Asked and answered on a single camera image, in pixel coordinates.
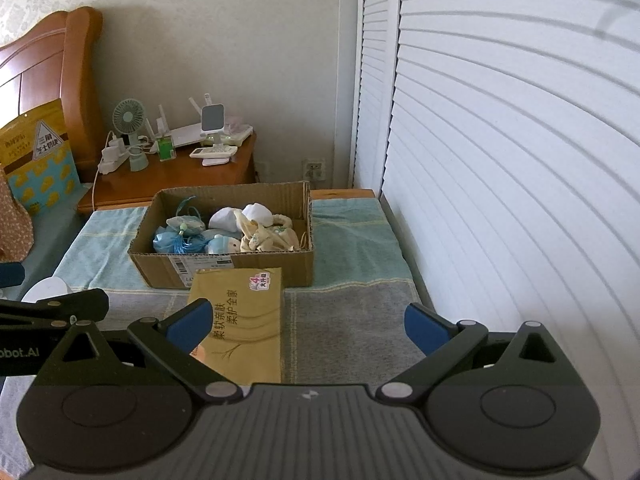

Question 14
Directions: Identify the white louvered door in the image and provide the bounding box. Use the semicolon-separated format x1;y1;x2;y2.
350;0;403;196
380;0;640;461

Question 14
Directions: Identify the orange floral cloth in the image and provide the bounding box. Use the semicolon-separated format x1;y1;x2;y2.
0;167;35;261

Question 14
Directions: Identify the white power strip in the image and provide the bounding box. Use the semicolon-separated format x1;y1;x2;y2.
97;152;132;176

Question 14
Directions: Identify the clear jar with white lid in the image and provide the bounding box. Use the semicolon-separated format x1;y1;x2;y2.
20;276;75;305

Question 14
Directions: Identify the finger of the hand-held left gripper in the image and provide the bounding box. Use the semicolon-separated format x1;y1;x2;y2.
0;262;26;289
0;288;110;333

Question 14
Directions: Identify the blue bear plush toy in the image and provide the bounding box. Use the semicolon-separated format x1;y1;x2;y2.
205;232;242;256

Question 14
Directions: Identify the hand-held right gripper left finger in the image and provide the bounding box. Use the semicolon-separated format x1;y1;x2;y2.
30;298;241;406

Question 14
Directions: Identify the wooden frame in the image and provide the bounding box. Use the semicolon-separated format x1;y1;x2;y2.
310;188;376;201

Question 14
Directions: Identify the beige drawstring bag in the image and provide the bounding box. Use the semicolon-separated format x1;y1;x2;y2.
235;212;302;254

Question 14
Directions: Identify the white router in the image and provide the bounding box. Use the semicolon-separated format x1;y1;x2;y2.
145;94;207;153

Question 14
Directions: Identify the gold tissue pack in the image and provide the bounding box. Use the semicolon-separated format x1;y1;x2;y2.
186;267;284;386

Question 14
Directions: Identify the wooden headboard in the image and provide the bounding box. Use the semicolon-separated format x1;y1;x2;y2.
0;6;104;171

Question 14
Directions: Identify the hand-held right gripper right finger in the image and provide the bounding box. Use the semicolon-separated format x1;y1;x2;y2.
375;303;591;403

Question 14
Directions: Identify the wooden nightstand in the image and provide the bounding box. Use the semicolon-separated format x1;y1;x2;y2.
76;132;259;217

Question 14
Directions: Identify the small green desk fan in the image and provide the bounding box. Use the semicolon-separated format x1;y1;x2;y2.
112;98;147;150

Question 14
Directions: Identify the light blue towel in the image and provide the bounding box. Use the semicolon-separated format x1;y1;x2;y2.
52;197;416;291

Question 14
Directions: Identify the grey plaid blanket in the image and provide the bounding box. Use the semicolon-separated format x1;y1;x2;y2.
0;280;436;411

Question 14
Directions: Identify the yellow snack bag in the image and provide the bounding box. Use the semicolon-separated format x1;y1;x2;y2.
0;98;83;219

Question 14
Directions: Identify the floral sachet with teal tassel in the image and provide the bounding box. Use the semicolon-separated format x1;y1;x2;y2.
165;199;207;256

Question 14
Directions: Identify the white cloth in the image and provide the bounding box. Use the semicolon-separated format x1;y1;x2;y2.
209;203;274;234

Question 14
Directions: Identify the white phone stand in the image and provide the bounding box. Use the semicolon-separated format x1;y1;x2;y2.
200;102;238;147

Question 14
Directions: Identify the brown cardboard box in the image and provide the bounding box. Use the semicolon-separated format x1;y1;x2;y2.
127;181;315;289

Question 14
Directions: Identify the white remote control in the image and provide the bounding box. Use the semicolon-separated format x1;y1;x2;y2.
189;145;240;167

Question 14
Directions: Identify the blue face mask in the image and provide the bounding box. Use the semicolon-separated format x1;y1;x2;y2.
152;227;211;256

